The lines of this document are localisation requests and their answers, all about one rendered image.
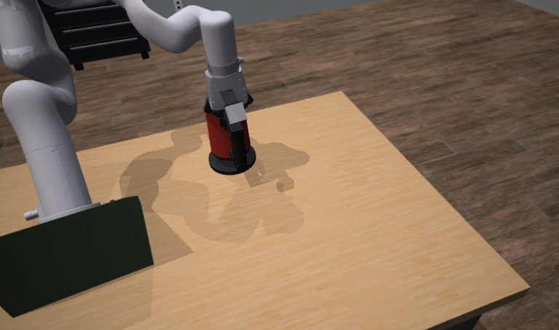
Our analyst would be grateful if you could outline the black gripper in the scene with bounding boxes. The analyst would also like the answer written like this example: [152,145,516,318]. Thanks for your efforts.
[203,66,253,131]

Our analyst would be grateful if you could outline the dark red kettle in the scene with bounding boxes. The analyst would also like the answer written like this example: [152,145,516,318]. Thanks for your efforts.
[206,109,250,172]

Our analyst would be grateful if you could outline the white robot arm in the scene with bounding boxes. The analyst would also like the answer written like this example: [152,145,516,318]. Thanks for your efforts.
[0,0,244,224]

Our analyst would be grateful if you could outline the black round disk with center stud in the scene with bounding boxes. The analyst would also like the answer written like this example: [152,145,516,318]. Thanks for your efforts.
[208,145,256,175]

